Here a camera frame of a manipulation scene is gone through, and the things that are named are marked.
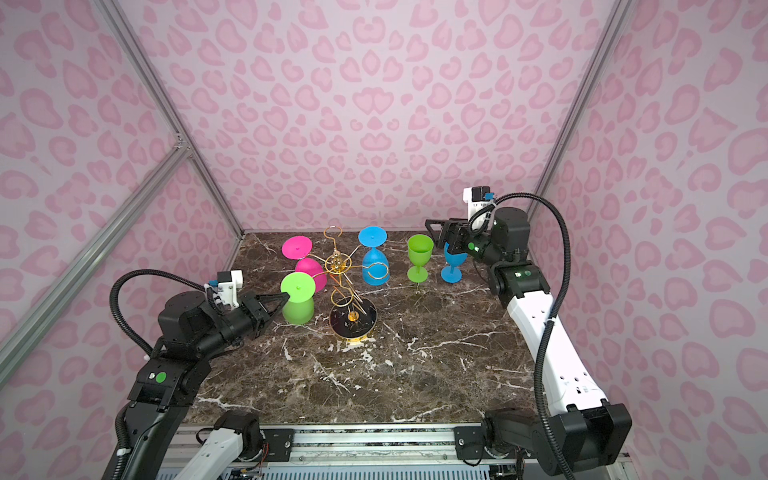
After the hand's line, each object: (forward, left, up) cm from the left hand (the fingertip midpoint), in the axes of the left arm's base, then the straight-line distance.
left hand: (289, 291), depth 63 cm
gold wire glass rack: (+10, -9, -31) cm, 33 cm away
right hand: (+15, -33, +6) cm, 37 cm away
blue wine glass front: (+28, -42, -34) cm, 61 cm away
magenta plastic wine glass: (+15, +2, -3) cm, 15 cm away
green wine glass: (+3, -1, -3) cm, 4 cm away
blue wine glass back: (+15, -17, -11) cm, 25 cm away
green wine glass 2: (+30, -31, -21) cm, 48 cm away
